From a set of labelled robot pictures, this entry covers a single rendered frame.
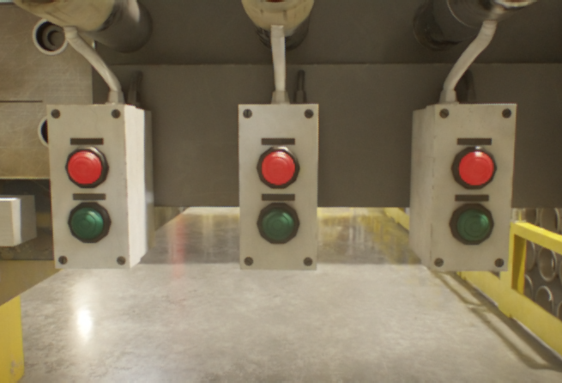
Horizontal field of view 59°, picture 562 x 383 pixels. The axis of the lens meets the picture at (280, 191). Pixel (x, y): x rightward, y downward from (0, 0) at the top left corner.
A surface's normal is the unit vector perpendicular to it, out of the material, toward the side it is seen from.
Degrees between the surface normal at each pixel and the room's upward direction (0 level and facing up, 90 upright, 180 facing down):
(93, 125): 90
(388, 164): 90
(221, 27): 90
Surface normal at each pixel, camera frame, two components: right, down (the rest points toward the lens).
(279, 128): -0.03, 0.11
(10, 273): 1.00, 0.00
